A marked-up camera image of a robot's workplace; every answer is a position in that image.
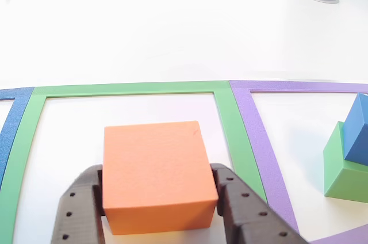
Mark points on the green square block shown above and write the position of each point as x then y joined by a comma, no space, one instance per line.
336,166

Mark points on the green square frame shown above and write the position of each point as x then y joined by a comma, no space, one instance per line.
138,87

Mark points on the purple square frame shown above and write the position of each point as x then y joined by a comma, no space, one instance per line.
258,140

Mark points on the small blue cube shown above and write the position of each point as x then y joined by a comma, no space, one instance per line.
358,131

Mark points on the blue square frame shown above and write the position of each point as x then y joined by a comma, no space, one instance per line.
11,123

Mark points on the orange square block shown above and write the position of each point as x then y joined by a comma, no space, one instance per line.
155,169

